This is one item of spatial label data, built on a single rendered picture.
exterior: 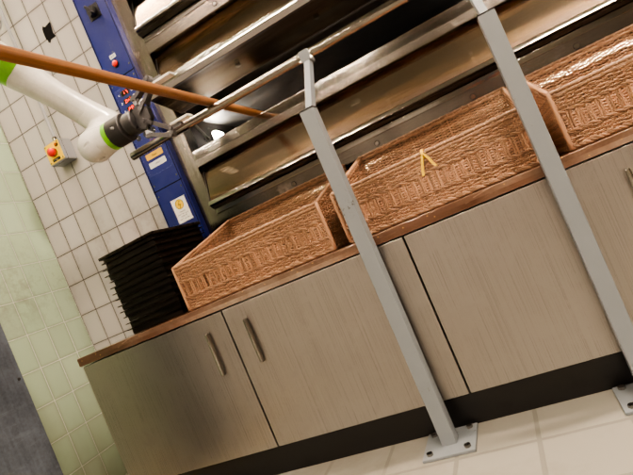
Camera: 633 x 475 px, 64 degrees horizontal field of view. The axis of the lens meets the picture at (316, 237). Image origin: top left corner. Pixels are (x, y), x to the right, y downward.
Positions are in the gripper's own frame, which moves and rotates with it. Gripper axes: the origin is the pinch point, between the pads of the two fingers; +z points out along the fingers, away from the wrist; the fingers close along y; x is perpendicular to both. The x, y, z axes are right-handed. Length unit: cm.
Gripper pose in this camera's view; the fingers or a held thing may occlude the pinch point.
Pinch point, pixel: (178, 95)
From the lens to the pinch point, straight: 164.6
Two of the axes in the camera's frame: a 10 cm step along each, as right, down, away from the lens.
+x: -3.2, 1.2, -9.4
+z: 8.6, -3.8, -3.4
